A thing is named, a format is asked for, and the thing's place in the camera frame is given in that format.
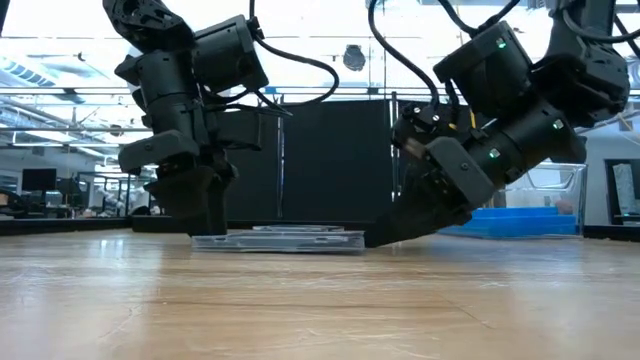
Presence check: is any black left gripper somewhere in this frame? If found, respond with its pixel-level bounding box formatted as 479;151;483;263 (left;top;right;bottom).
117;128;239;236

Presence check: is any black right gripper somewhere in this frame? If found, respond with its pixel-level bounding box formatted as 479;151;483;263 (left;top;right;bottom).
364;137;496;249

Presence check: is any clear jewel case black tray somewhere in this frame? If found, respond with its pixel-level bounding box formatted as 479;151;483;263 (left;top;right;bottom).
191;228;366;254
252;224;346;233

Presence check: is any clear plastic bin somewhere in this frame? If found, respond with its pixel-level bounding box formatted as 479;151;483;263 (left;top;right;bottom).
499;160;589;237

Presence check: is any dark round ceiling fixture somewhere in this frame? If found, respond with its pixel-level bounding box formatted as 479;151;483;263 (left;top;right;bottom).
342;44;368;73

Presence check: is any dark computer monitor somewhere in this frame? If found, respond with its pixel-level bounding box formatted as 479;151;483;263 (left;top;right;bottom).
21;167;58;192

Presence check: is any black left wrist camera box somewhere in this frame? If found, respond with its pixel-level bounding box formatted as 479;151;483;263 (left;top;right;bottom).
214;108;264;151

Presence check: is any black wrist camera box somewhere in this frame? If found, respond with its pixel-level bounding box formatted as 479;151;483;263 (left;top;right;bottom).
392;102;454;151
214;108;264;151

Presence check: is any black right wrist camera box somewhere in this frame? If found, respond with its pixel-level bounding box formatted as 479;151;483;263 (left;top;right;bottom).
392;102;454;151

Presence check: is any black workstation frame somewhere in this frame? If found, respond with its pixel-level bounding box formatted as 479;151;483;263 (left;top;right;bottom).
74;170;161;217

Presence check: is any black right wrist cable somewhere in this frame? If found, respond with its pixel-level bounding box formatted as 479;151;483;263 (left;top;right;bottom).
367;0;441;109

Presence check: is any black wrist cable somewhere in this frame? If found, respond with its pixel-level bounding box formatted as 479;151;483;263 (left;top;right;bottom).
367;0;441;109
247;0;341;119

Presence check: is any black aluminium table frame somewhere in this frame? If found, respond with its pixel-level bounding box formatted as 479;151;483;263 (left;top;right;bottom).
0;215;640;240

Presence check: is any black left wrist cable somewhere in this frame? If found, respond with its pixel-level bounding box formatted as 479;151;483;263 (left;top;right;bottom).
247;0;341;119

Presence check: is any dark framed wall panel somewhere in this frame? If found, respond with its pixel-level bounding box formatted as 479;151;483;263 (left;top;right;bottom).
603;158;640;226

